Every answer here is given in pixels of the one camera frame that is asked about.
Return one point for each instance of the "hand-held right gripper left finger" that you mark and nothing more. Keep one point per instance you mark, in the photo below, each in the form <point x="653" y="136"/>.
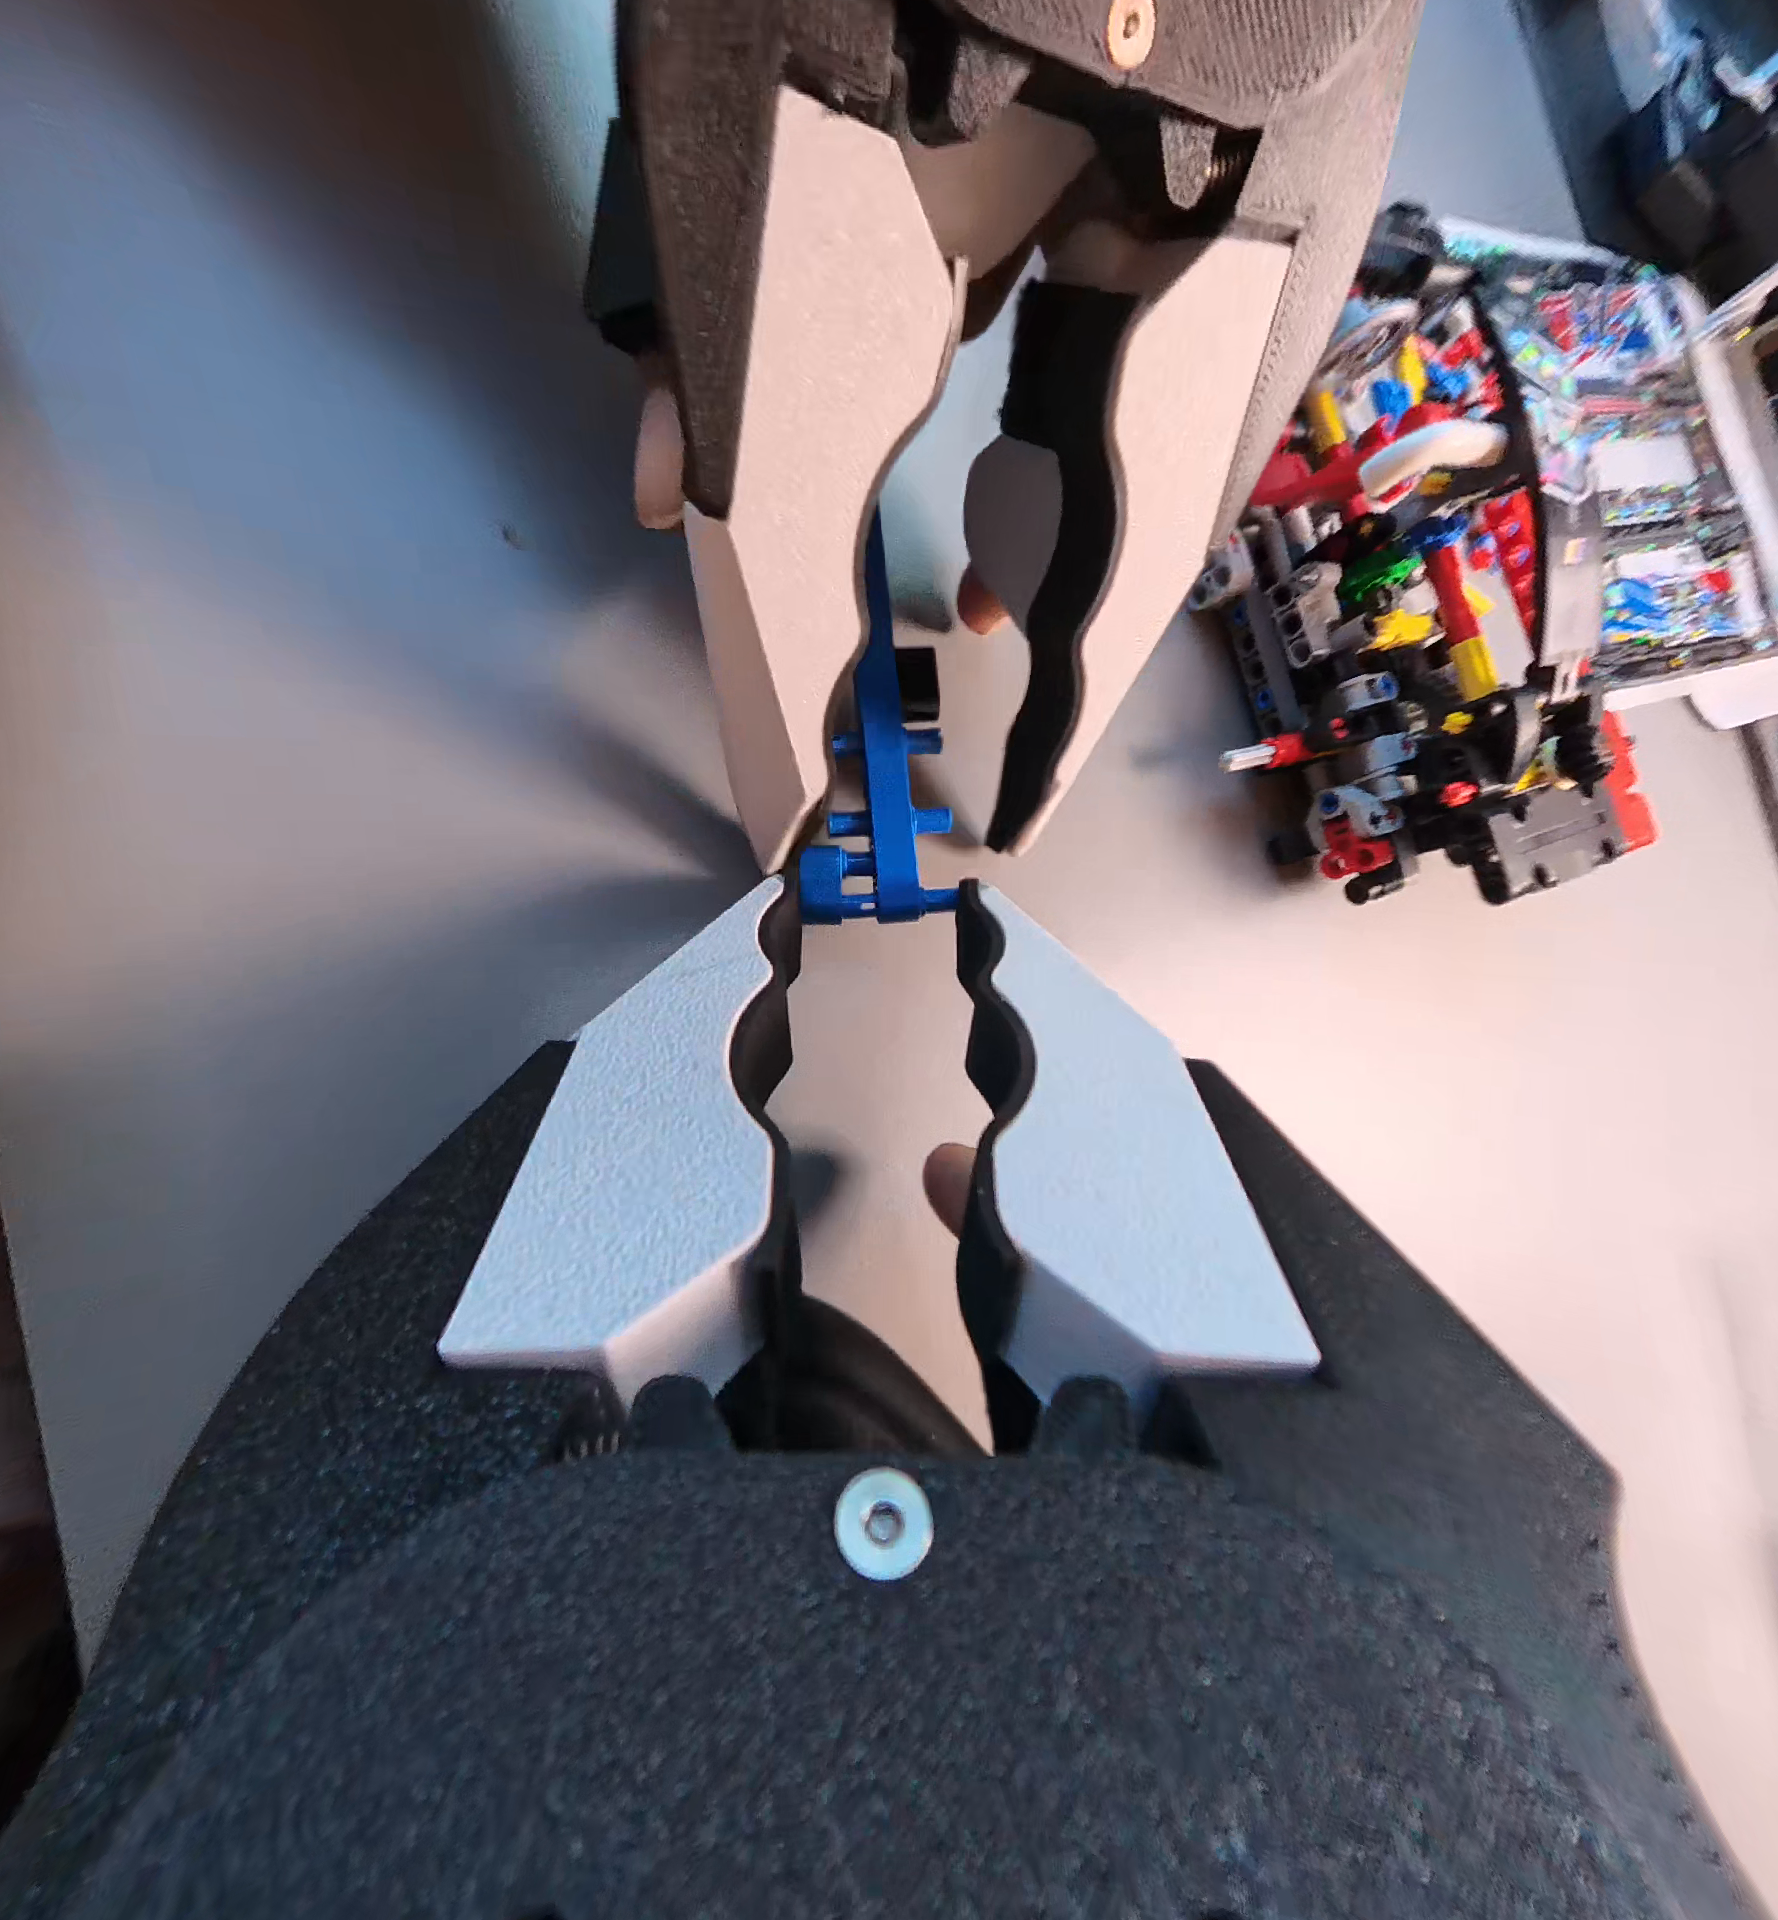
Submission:
<point x="621" y="1200"/>

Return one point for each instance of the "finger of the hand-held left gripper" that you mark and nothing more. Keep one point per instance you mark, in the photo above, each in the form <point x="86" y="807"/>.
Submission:
<point x="1190" y="420"/>
<point x="831" y="375"/>

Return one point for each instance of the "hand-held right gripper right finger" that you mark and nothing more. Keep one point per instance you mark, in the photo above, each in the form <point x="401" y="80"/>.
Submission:
<point x="1143" y="1200"/>

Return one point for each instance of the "small black curved lego piece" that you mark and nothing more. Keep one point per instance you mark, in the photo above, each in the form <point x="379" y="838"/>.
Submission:
<point x="915" y="683"/>

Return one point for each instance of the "long blue lego beam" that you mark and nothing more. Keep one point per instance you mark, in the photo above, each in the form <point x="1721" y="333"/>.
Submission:
<point x="881" y="705"/>

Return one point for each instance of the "blue lego pin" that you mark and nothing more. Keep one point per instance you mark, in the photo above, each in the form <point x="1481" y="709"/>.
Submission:
<point x="927" y="739"/>
<point x="935" y="824"/>
<point x="935" y="902"/>

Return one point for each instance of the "partly built lego car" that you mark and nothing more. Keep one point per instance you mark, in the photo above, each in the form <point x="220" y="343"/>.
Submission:
<point x="1428" y="658"/>

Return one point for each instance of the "person's right hand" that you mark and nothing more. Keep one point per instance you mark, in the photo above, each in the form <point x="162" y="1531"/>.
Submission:
<point x="950" y="1186"/>

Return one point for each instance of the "person's left hand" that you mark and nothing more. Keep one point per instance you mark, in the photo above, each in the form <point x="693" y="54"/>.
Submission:
<point x="1009" y="537"/>

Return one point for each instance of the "shiny sticker sheet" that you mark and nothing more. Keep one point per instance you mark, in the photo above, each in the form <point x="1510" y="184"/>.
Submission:
<point x="1655" y="497"/>

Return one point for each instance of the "white booklet stand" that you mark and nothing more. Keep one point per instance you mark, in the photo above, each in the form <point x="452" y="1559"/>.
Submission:
<point x="1753" y="447"/>

